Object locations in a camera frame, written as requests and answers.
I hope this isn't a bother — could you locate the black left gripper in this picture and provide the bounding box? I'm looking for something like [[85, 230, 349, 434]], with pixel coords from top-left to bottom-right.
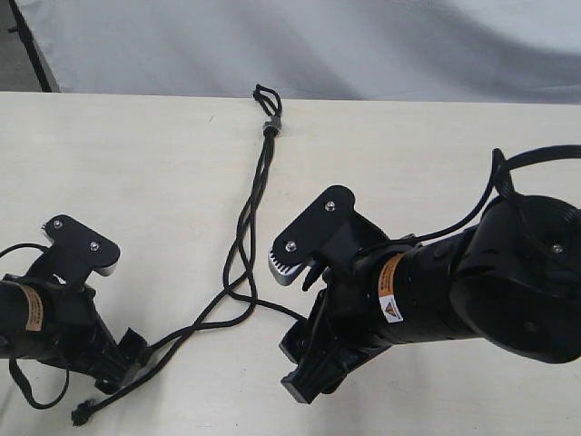
[[2, 271, 150, 394]]

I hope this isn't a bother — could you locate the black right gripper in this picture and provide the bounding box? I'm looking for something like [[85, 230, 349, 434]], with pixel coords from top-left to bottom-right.
[[279, 253, 409, 404]]

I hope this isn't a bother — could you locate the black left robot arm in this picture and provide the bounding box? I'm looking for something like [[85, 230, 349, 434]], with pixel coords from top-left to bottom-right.
[[1, 254, 150, 394]]

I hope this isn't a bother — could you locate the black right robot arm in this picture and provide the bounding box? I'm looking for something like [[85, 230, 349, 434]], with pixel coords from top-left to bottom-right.
[[271, 196, 580, 403]]

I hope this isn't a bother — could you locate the white backdrop cloth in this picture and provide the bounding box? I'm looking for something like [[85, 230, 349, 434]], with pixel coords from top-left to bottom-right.
[[18, 1, 580, 104]]

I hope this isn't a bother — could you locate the black backdrop stand pole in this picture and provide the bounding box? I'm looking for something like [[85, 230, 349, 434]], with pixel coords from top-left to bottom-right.
[[6, 0, 60, 93]]

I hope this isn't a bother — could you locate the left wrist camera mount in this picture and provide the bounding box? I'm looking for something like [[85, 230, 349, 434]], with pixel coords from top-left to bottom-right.
[[42, 214, 121, 281]]

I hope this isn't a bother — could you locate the clear tape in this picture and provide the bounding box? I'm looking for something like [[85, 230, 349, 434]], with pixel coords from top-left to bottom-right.
[[262, 116, 282, 137]]

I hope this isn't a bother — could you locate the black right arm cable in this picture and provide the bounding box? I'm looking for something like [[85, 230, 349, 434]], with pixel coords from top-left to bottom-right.
[[408, 144, 581, 255]]

